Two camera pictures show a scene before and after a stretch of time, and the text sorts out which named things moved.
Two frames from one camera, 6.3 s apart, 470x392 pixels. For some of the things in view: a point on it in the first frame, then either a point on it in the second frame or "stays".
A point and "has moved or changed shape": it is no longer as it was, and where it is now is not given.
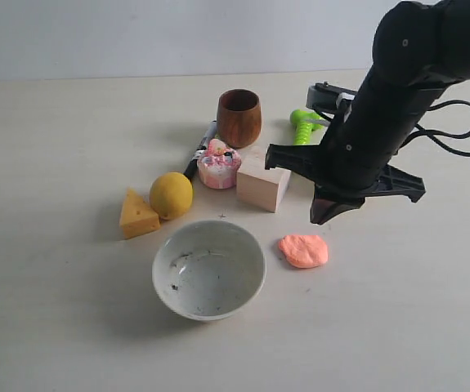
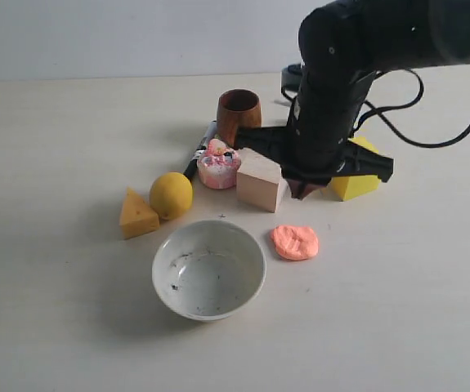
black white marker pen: x=196 y=156 stays
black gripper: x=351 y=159 → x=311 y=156
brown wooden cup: x=239 y=118 stays
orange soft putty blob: x=304 y=251 has moved or changed shape
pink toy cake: x=218 y=166 stays
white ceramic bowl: x=208 y=271 stays
